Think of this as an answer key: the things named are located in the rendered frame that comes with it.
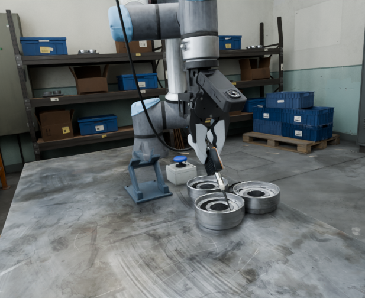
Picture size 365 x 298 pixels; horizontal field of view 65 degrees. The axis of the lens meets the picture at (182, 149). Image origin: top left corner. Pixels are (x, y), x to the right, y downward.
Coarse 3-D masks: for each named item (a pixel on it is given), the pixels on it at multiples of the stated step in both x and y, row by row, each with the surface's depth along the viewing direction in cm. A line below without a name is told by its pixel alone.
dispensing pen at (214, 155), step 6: (210, 150) 60; (210, 156) 59; (216, 156) 59; (210, 162) 60; (216, 162) 59; (210, 168) 60; (216, 168) 58; (210, 174) 61; (216, 174) 60; (222, 180) 60; (222, 186) 59; (222, 192) 59; (228, 204) 58
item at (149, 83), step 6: (120, 78) 428; (126, 78) 398; (132, 78) 401; (138, 78) 439; (144, 78) 408; (150, 78) 413; (156, 78) 416; (120, 84) 419; (126, 84) 399; (132, 84) 403; (138, 84) 407; (144, 84) 411; (150, 84) 414; (156, 84) 417; (120, 90) 429; (126, 90) 402
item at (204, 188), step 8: (200, 176) 77; (208, 176) 77; (192, 184) 74; (200, 184) 74; (208, 184) 74; (216, 184) 73; (224, 184) 73; (192, 192) 69; (200, 192) 68; (208, 192) 67; (192, 200) 71
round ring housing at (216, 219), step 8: (216, 192) 65; (200, 200) 64; (232, 200) 63; (240, 200) 62; (200, 208) 58; (208, 208) 60; (216, 208) 63; (224, 208) 62; (232, 208) 60; (240, 208) 57; (200, 216) 58; (208, 216) 56; (216, 216) 56; (224, 216) 55; (232, 216) 56; (240, 216) 57; (208, 224) 58; (216, 224) 56; (224, 224) 56; (232, 224) 57
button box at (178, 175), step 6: (186, 162) 89; (168, 168) 86; (174, 168) 84; (180, 168) 84; (186, 168) 83; (192, 168) 84; (168, 174) 87; (174, 174) 82; (180, 174) 82; (186, 174) 83; (192, 174) 84; (174, 180) 83; (180, 180) 83; (186, 180) 84
